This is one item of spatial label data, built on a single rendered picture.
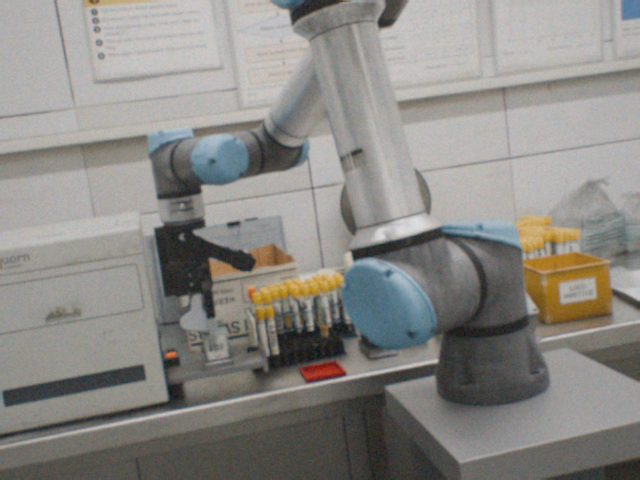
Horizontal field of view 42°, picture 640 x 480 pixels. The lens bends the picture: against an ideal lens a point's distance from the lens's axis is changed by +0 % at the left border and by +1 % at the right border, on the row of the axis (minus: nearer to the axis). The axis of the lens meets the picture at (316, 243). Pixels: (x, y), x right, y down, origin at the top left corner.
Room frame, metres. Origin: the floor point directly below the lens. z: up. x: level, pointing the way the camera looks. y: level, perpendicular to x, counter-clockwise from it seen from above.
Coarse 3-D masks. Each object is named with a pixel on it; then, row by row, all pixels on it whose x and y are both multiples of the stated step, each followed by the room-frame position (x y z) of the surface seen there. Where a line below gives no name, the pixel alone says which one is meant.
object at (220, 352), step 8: (224, 328) 1.35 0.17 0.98; (208, 336) 1.34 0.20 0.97; (224, 336) 1.34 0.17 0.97; (208, 344) 1.33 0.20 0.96; (216, 344) 1.34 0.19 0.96; (224, 344) 1.34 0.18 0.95; (208, 352) 1.33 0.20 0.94; (216, 352) 1.34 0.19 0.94; (224, 352) 1.34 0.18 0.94; (208, 360) 1.33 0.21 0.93; (216, 360) 1.34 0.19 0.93; (224, 360) 1.34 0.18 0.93
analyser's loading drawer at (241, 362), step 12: (264, 348) 1.35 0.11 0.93; (204, 360) 1.33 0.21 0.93; (228, 360) 1.34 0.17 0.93; (240, 360) 1.36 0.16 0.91; (252, 360) 1.35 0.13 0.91; (264, 360) 1.34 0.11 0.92; (168, 372) 1.35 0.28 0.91; (180, 372) 1.34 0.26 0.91; (192, 372) 1.33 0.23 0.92; (204, 372) 1.32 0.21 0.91; (216, 372) 1.33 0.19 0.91; (228, 372) 1.33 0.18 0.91; (168, 384) 1.32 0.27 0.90
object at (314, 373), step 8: (304, 368) 1.38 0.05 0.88; (312, 368) 1.38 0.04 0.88; (320, 368) 1.38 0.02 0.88; (328, 368) 1.37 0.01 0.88; (336, 368) 1.37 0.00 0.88; (304, 376) 1.33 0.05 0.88; (312, 376) 1.33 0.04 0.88; (320, 376) 1.32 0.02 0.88; (328, 376) 1.32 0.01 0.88; (336, 376) 1.32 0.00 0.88
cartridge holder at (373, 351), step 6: (360, 336) 1.46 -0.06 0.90; (366, 336) 1.42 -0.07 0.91; (360, 342) 1.46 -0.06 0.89; (366, 342) 1.42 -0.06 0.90; (366, 348) 1.42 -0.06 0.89; (372, 348) 1.41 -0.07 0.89; (378, 348) 1.41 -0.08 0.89; (384, 348) 1.41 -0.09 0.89; (372, 354) 1.40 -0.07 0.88; (378, 354) 1.40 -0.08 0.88; (384, 354) 1.40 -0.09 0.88; (390, 354) 1.41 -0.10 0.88
